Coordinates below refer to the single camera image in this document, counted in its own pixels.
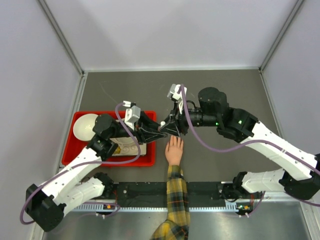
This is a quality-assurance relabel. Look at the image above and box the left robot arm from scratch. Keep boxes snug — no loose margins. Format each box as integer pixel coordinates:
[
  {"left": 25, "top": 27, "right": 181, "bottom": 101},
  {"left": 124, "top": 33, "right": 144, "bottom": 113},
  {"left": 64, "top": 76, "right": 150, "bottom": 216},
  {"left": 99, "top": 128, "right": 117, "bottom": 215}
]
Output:
[{"left": 20, "top": 108, "right": 167, "bottom": 232}]

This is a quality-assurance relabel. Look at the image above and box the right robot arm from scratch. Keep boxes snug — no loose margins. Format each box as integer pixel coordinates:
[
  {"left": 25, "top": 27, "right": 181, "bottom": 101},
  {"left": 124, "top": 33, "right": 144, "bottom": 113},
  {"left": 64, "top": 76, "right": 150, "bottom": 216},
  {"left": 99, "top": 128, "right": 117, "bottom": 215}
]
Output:
[{"left": 158, "top": 84, "right": 320, "bottom": 201}]

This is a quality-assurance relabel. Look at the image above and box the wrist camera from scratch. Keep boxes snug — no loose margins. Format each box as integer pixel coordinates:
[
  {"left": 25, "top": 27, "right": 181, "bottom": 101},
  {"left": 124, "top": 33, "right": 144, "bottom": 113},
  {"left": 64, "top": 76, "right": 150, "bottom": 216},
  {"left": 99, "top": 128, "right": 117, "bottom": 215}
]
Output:
[
  {"left": 123, "top": 101, "right": 141, "bottom": 130},
  {"left": 167, "top": 84, "right": 187, "bottom": 114}
]

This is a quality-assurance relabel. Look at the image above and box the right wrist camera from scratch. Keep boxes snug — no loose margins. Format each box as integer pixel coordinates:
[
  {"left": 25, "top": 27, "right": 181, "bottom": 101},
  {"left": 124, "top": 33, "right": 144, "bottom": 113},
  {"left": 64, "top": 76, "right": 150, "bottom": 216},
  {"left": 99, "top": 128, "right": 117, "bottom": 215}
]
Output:
[{"left": 167, "top": 84, "right": 187, "bottom": 114}]

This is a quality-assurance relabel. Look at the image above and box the mannequin hand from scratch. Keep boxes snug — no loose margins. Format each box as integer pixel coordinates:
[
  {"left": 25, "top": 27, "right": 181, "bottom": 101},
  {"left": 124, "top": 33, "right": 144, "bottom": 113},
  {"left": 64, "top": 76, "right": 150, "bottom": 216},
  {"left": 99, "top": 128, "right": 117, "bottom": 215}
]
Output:
[{"left": 164, "top": 135, "right": 184, "bottom": 166}]

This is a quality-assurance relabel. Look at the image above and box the purple cable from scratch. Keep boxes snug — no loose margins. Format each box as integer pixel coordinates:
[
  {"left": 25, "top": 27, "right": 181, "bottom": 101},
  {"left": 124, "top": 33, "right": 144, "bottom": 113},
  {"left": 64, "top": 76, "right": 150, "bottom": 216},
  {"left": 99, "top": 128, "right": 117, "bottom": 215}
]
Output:
[
  {"left": 180, "top": 83, "right": 320, "bottom": 218},
  {"left": 19, "top": 102, "right": 142, "bottom": 225}
]

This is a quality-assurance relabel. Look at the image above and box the red plastic tray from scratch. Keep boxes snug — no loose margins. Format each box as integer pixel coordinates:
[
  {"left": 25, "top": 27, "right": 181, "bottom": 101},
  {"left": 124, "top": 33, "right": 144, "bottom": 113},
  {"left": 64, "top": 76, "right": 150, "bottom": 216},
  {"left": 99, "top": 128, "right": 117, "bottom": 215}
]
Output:
[{"left": 61, "top": 111, "right": 156, "bottom": 167}]

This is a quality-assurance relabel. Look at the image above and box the yellow plaid sleeve forearm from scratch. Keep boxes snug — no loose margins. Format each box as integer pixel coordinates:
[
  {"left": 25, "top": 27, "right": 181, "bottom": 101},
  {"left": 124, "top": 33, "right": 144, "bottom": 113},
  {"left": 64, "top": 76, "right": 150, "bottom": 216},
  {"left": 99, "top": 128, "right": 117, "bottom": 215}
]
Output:
[{"left": 150, "top": 165, "right": 190, "bottom": 240}]

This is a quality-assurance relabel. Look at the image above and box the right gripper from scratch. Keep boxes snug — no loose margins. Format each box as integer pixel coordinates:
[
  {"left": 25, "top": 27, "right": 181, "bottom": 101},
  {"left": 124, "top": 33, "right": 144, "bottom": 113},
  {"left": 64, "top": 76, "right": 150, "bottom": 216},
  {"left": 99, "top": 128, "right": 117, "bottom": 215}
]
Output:
[{"left": 159, "top": 100, "right": 219, "bottom": 137}]

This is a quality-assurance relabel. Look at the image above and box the aluminium frame rail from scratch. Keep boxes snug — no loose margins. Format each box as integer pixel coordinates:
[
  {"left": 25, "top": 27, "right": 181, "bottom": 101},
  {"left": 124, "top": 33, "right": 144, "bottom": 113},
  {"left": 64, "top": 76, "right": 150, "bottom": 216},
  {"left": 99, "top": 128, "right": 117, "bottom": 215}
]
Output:
[{"left": 39, "top": 180, "right": 314, "bottom": 213}]

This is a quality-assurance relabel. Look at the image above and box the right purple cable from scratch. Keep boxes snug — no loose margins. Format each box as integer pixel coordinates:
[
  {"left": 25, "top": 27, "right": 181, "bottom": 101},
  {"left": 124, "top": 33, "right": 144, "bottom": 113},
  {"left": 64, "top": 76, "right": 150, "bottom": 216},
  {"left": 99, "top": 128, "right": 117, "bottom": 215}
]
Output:
[{"left": 180, "top": 83, "right": 320, "bottom": 218}]

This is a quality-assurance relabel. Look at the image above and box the white bowl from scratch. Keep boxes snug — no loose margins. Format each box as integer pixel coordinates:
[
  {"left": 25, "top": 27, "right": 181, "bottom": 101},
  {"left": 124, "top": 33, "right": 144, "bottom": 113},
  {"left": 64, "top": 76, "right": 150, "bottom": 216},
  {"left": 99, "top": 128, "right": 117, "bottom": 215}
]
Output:
[{"left": 73, "top": 113, "right": 98, "bottom": 142}]

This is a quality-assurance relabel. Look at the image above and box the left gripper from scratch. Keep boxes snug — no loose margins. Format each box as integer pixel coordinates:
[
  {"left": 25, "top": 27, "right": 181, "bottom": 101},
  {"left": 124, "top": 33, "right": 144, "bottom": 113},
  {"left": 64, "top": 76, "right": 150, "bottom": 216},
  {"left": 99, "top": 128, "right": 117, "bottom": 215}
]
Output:
[{"left": 109, "top": 111, "right": 168, "bottom": 145}]

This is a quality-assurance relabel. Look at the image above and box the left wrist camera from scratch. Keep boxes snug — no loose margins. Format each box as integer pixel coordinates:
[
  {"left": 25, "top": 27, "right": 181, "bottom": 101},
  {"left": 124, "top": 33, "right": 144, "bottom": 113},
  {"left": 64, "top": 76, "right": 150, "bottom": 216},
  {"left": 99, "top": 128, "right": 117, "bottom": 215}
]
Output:
[{"left": 123, "top": 101, "right": 141, "bottom": 130}]

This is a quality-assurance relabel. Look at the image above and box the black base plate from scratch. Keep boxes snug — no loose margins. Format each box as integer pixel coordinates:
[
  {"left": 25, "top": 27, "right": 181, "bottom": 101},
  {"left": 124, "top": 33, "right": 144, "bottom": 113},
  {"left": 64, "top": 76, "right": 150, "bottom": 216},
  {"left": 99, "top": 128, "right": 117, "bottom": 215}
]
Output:
[{"left": 84, "top": 181, "right": 264, "bottom": 208}]

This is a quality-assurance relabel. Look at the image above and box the floral square plate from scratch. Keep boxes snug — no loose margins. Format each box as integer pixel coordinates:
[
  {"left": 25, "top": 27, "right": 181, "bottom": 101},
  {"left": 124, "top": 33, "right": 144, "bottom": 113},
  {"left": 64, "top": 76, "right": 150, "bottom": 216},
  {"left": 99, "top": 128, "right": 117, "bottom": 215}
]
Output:
[{"left": 111, "top": 137, "right": 139, "bottom": 157}]

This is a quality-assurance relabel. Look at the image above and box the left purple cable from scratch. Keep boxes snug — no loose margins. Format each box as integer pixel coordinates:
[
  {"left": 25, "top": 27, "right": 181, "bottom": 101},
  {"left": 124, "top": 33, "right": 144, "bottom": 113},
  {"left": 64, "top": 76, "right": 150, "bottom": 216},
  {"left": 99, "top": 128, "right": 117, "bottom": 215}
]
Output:
[{"left": 19, "top": 102, "right": 142, "bottom": 225}]

